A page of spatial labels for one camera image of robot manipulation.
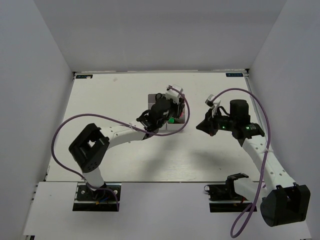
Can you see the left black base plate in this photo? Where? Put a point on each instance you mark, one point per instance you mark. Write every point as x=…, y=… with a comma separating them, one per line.
x=88, y=200

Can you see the black handled scissors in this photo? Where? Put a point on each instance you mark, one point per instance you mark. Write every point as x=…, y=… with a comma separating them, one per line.
x=158, y=96

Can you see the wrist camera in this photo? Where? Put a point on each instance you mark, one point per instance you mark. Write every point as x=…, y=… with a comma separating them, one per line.
x=173, y=92
x=213, y=102

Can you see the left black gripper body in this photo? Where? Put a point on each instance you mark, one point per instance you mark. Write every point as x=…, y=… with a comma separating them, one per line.
x=174, y=111

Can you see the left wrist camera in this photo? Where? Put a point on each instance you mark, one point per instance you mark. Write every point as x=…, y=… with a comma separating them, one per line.
x=173, y=92

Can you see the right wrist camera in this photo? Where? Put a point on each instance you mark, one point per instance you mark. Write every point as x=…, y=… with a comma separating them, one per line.
x=213, y=102

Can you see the blue label sticker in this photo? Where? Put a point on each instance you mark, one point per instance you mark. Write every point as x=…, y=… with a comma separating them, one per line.
x=234, y=74
x=84, y=76

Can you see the right white organizer box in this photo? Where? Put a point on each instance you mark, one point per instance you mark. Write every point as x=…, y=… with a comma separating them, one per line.
x=178, y=122

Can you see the right blue label sticker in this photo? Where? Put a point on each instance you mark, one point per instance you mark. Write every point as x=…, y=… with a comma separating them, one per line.
x=234, y=74

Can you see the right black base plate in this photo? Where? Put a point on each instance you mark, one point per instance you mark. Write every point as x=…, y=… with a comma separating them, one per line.
x=221, y=202

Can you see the green black highlighter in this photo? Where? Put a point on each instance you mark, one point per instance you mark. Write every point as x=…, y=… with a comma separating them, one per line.
x=171, y=121

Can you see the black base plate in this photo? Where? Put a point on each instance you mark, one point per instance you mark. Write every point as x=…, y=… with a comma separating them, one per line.
x=221, y=202
x=88, y=200

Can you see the left blue label sticker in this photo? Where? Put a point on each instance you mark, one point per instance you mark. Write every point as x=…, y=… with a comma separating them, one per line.
x=84, y=76

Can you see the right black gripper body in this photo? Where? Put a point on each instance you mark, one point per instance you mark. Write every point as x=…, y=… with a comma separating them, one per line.
x=221, y=122

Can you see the left white organizer box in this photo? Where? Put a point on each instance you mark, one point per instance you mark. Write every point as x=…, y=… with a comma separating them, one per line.
x=151, y=100

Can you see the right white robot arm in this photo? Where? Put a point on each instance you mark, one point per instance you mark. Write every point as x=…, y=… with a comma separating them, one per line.
x=283, y=201

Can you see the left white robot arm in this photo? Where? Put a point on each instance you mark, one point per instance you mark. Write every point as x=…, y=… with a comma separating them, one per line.
x=90, y=146

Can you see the white organizer box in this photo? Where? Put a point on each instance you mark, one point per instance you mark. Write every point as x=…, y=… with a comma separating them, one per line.
x=178, y=122
x=151, y=100

